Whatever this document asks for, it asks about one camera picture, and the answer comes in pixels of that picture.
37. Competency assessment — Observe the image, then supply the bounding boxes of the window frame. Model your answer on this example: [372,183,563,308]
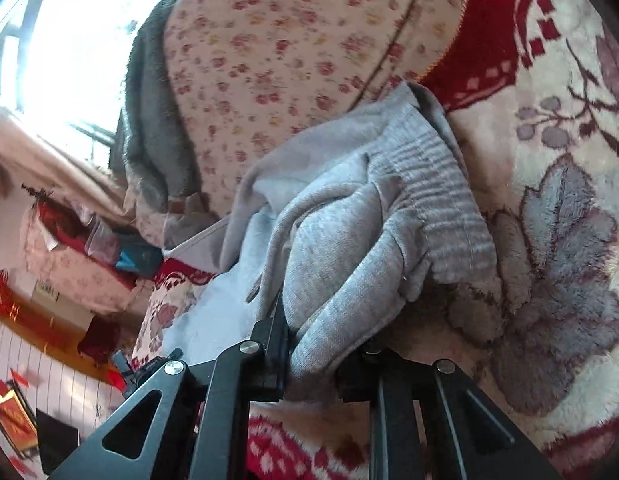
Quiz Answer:
[0,0,158,167]

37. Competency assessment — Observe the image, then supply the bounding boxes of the beige curtain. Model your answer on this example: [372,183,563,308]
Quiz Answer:
[0,103,135,224]

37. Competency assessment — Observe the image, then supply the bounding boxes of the clear plastic bag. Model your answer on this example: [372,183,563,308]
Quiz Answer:
[85,218,120,266]

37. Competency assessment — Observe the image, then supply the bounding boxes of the red floral plush blanket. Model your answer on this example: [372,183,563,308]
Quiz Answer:
[132,0,619,480]

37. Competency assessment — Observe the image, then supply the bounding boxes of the dark red cloth on shelf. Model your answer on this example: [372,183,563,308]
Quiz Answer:
[76,316,121,365]

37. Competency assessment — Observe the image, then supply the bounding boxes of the black wall television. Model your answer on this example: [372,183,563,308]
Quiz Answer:
[36,410,80,476]

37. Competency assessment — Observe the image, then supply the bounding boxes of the grey knitted cardigan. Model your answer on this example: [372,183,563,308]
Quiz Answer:
[109,0,201,212]

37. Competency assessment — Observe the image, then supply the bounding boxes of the pink floral quilt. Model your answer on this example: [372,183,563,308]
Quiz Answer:
[124,0,466,248]

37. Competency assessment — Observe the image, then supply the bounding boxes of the teal bag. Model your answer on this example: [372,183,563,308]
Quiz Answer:
[116,244,163,278]

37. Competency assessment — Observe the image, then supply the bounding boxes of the light grey sweatpants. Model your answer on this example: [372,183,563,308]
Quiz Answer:
[162,83,496,401]

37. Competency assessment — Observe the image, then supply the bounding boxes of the framed red fu picture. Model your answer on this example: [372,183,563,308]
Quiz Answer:
[0,387,38,460]

